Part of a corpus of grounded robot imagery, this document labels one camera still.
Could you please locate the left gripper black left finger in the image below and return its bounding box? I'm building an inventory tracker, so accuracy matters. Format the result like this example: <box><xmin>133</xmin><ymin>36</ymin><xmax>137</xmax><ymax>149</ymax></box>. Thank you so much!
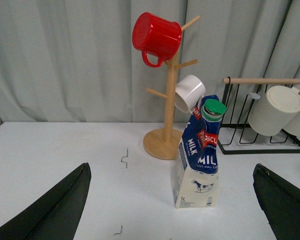
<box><xmin>0</xmin><ymin>163</ymin><xmax>92</xmax><ymax>240</ymax></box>

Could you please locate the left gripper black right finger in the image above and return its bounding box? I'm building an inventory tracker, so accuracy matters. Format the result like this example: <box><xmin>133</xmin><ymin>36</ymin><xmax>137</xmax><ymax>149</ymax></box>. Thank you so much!
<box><xmin>253</xmin><ymin>163</ymin><xmax>300</xmax><ymax>240</ymax></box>

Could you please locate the blue Pascual milk carton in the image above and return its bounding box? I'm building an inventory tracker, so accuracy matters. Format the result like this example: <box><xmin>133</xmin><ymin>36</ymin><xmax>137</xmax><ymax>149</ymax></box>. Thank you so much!
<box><xmin>171</xmin><ymin>95</ymin><xmax>227</xmax><ymax>209</ymax></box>

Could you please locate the cream ribbed cup left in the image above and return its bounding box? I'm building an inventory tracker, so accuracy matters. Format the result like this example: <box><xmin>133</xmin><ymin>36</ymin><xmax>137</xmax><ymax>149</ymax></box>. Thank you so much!
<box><xmin>248</xmin><ymin>85</ymin><xmax>300</xmax><ymax>137</ymax></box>

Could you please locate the wooden mug tree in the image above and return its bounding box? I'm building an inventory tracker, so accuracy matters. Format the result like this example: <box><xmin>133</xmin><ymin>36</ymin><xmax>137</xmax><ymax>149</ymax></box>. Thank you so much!
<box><xmin>142</xmin><ymin>15</ymin><xmax>201</xmax><ymax>161</ymax></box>

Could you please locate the white mug on tree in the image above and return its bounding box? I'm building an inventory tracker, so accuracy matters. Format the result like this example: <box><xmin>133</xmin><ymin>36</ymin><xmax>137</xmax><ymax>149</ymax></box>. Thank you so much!
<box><xmin>174</xmin><ymin>75</ymin><xmax>206</xmax><ymax>113</ymax></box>

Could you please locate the grey-green curtain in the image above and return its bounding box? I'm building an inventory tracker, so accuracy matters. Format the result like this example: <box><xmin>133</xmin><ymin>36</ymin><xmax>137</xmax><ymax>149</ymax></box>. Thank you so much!
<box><xmin>0</xmin><ymin>0</ymin><xmax>300</xmax><ymax>124</ymax></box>

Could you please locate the red enamel mug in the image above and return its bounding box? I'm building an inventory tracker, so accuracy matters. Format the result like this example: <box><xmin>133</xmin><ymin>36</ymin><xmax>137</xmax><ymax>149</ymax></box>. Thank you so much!
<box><xmin>132</xmin><ymin>12</ymin><xmax>182</xmax><ymax>68</ymax></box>

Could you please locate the black wire cup rack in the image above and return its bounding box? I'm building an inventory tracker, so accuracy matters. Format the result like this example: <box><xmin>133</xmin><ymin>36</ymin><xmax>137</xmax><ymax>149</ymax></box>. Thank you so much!
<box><xmin>218</xmin><ymin>77</ymin><xmax>300</xmax><ymax>155</ymax></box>

